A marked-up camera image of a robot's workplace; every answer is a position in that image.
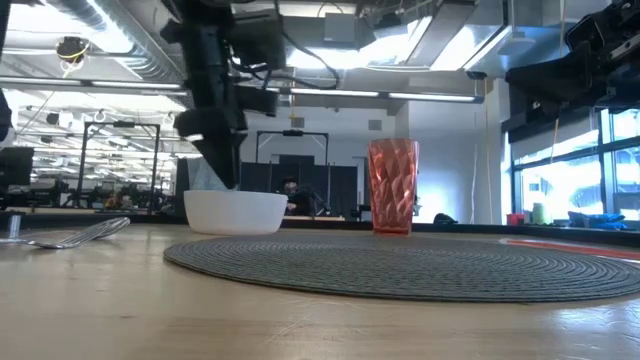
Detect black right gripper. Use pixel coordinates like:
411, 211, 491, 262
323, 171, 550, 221
504, 29, 640, 110

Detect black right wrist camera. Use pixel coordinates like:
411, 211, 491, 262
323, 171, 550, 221
564, 14, 609, 51

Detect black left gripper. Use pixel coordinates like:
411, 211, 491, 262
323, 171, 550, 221
173, 44, 279, 191

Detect black and yellow ceiling device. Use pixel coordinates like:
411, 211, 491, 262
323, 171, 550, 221
55, 35, 92, 65

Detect long ceiling light bar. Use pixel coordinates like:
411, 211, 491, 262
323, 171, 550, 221
264, 86, 382, 99
0, 75, 190, 97
387, 91, 485, 105

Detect white bowl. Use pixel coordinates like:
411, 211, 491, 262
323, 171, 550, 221
183, 189, 289, 237

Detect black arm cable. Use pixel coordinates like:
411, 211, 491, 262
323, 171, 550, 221
234, 0, 343, 92

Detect black aluminium table frame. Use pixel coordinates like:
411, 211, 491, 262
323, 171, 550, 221
0, 209, 640, 247

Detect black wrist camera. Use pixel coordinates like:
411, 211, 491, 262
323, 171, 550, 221
230, 9, 287, 72
564, 14, 609, 51

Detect red drinking straw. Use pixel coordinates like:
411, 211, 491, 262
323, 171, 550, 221
499, 238, 640, 262

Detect silver ventilation duct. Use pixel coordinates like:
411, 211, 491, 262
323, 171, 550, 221
47, 0, 194, 96
404, 0, 514, 72

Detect red faceted plastic cup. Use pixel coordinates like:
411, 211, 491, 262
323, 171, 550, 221
367, 138, 421, 237

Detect person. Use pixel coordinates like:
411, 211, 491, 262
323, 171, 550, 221
277, 175, 314, 218

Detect silver metal post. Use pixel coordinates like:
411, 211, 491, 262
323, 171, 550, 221
6, 213, 23, 241

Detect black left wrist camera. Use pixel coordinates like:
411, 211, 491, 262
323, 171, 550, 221
230, 9, 287, 72

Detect black window frame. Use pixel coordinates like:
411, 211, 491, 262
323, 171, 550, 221
508, 105, 640, 222

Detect dark monitor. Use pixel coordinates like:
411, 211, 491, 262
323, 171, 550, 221
0, 146, 35, 189

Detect blue cloth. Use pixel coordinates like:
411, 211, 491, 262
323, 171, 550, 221
567, 211, 629, 232

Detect black rig stand frame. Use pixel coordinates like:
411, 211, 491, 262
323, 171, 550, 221
74, 120, 162, 214
255, 129, 331, 166

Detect black partition panels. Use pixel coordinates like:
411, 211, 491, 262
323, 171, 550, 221
238, 153, 359, 219

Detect silver metal fork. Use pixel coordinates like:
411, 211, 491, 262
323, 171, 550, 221
0, 216, 132, 250

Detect round grey woven placemat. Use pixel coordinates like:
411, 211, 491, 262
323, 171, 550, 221
163, 233, 640, 304

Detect grey ceiling box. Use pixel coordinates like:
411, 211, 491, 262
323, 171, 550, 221
323, 12, 359, 44

